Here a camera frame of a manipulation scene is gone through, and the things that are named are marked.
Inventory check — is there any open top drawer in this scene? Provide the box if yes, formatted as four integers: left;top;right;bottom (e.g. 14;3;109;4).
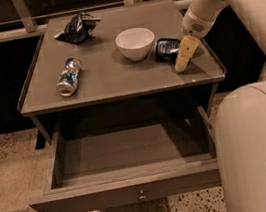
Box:
29;106;221;212

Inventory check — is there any blue chip bag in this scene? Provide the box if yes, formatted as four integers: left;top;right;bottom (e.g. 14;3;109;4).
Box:
54;12;101;44

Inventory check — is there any blue pepsi can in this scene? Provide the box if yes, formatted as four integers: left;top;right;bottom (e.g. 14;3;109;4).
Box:
154;38;181;62

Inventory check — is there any crushed silver blue can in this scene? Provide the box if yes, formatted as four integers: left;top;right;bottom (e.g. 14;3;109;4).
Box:
56;57;82;97

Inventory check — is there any metal drawer knob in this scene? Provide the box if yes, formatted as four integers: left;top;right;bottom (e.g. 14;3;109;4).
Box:
138;189;147;201

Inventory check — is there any white bowl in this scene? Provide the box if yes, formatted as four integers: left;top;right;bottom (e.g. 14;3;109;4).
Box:
115;27;155;61

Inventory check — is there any grey wooden cabinet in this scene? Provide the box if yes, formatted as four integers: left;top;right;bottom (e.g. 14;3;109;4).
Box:
18;0;226;140

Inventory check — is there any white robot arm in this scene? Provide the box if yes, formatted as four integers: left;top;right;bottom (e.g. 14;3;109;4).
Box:
175;0;266;212

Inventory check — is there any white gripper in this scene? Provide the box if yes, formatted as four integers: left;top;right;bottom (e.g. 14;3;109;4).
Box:
175;6;216;73

